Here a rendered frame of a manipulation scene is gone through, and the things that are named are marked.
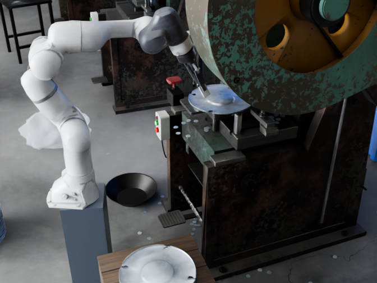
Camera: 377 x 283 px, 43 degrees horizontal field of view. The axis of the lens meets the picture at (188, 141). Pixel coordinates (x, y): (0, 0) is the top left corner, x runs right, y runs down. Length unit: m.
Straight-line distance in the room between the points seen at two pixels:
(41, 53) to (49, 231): 1.23
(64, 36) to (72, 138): 0.38
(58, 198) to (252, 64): 1.02
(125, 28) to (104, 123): 1.80
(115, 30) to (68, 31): 0.21
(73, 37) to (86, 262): 1.05
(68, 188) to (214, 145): 0.64
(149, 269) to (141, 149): 1.51
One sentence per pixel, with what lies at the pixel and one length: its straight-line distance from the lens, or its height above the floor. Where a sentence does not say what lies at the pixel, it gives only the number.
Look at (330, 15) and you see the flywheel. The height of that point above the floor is 1.30.
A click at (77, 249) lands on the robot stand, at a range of 2.24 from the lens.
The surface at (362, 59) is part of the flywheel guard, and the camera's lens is 1.86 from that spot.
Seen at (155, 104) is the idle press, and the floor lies 0.03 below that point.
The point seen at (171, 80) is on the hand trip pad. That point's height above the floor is 0.76.
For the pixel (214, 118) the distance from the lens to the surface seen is 2.14.
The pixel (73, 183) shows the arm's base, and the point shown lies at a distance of 2.05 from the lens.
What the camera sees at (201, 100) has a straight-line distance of 2.16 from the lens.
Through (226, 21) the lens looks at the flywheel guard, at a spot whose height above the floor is 1.30.
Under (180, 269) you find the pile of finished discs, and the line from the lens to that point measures 1.89.
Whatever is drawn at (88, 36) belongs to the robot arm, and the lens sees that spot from 1.75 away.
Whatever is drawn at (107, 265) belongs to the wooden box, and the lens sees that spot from 1.97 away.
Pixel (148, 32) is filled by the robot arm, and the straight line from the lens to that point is 1.79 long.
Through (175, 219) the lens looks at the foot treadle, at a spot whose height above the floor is 0.16.
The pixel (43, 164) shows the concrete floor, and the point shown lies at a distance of 3.23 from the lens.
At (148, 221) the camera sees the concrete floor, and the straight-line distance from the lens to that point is 2.67.
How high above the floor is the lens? 1.75
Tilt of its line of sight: 31 degrees down
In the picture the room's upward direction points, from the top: straight up
